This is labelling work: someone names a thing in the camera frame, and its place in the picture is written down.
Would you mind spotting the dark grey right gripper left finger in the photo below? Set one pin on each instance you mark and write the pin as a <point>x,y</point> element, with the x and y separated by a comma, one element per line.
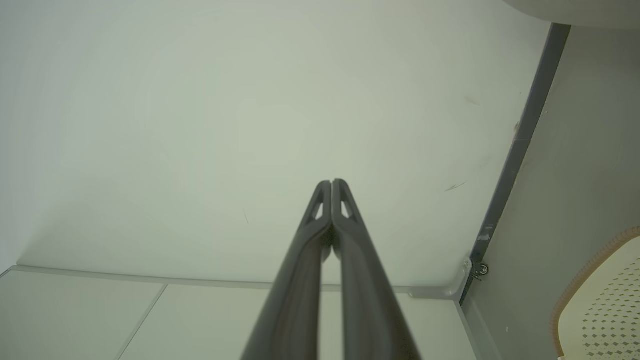
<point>292,290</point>

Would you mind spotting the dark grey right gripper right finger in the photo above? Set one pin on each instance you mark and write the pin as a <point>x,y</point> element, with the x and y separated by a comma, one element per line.
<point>370,290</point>

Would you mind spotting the small black caster wheel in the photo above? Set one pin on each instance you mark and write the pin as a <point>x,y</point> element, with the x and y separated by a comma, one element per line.
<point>481,270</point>

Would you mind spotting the cream perforated plastic laundry basket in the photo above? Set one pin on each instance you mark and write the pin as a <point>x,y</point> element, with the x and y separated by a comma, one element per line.
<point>605,310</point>

